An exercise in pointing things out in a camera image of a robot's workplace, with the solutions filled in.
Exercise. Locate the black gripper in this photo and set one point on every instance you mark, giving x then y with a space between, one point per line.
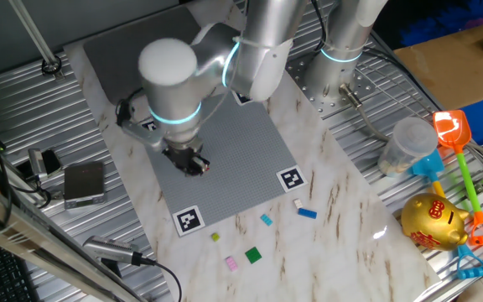
183 154

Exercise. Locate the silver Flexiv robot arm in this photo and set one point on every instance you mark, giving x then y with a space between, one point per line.
170 92

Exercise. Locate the grey Lego baseplate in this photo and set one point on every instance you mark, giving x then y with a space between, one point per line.
241 168

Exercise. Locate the small lime Lego brick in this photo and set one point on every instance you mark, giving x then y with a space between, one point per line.
215 237

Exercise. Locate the cyan Lego brick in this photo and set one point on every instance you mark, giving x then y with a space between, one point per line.
266 220

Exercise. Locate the pink Lego brick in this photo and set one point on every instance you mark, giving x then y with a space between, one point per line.
231 263

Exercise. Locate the green Lego plate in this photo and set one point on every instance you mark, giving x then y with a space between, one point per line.
253 255

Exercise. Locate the white Lego brick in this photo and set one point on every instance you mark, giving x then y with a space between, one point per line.
298 204

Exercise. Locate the blue Lego brick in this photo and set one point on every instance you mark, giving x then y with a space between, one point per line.
307 213

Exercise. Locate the black white ArUco marker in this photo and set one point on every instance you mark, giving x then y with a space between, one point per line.
292 179
149 125
188 221
243 100

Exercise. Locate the silver digital scale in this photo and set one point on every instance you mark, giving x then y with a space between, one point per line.
84 182

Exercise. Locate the grey fabric pad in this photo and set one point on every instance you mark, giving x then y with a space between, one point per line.
111 54

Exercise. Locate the silver metal pole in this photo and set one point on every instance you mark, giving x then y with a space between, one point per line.
36 35

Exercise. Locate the clear plastic cup with bricks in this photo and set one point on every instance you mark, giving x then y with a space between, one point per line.
409 142

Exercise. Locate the gold piggy bank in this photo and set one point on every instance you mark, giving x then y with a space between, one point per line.
432 222

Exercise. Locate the brown cardboard box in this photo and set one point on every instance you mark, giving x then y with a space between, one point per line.
447 71

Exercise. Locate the blue fuzzy fabric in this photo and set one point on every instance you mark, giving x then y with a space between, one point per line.
455 21

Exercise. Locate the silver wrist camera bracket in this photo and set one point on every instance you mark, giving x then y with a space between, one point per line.
141 133

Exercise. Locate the silver depth camera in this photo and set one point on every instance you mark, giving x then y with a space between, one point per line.
107 248

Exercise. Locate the aluminium frame bar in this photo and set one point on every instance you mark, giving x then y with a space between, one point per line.
36 239

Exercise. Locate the perforated metal robot base plate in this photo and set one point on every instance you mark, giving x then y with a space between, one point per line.
363 86

